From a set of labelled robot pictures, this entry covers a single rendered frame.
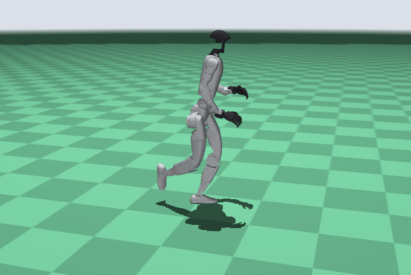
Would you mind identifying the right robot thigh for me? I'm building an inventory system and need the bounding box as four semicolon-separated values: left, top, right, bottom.
186;112;207;170

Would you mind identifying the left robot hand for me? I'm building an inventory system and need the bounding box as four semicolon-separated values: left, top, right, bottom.
228;85;248;99

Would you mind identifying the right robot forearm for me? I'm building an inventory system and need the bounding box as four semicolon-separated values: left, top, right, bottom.
200;86;223;118

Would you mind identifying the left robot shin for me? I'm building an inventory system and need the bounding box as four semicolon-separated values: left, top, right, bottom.
197;163;221;197

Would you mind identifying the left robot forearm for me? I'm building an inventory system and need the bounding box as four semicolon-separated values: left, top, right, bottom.
217;84;233;96

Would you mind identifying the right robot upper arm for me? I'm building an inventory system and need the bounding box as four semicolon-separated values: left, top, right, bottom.
199;57;219;93

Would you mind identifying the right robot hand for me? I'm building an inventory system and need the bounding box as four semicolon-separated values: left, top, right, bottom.
215;110;242;128

